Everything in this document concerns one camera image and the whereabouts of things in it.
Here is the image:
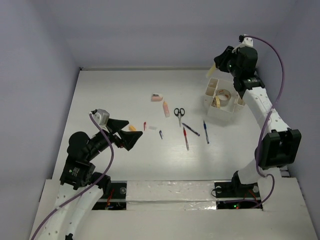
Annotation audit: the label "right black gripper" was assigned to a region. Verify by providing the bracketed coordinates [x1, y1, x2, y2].
[213, 45, 241, 78]

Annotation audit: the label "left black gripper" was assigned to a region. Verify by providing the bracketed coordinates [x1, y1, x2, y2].
[86, 117, 143, 160]

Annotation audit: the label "yellow highlighter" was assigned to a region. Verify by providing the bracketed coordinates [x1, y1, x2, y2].
[205, 63, 217, 79]

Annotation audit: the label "beige masking tape roll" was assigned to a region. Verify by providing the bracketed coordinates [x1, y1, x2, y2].
[212, 95, 221, 109]

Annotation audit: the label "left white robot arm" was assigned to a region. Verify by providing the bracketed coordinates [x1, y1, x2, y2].
[31, 118, 143, 240]

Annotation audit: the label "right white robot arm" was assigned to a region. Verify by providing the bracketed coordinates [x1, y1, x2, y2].
[214, 46, 302, 196]

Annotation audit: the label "orange highlighter cap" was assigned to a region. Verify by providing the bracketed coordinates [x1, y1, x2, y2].
[128, 125, 136, 132]

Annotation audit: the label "white desk organizer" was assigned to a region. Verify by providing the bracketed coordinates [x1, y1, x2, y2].
[203, 78, 246, 122]

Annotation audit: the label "pink eraser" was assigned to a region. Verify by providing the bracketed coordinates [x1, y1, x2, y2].
[151, 93, 164, 102]

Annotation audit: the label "pink highlighter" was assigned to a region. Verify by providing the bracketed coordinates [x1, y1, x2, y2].
[162, 101, 170, 118]

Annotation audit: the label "black scissors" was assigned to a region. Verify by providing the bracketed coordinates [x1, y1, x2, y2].
[173, 107, 185, 127]

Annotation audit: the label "red pen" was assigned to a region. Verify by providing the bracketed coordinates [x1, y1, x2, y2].
[182, 127, 190, 151]

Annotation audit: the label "purple pen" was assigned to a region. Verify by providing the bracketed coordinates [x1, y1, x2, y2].
[182, 122, 200, 137]

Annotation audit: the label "blue pen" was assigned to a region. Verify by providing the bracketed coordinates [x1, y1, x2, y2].
[203, 120, 210, 144]

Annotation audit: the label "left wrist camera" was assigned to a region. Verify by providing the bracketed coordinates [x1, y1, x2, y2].
[90, 108, 110, 127]

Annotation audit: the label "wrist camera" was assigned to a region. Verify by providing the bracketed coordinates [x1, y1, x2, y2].
[90, 108, 110, 127]
[232, 34, 254, 53]

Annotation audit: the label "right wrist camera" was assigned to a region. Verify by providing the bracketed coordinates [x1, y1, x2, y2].
[232, 34, 254, 53]

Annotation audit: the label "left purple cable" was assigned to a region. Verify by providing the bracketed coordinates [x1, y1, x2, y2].
[29, 113, 115, 240]

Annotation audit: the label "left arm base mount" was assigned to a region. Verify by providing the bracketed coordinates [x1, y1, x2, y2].
[92, 181, 127, 211]

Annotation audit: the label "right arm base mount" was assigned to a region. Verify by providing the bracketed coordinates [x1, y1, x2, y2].
[210, 181, 262, 210]

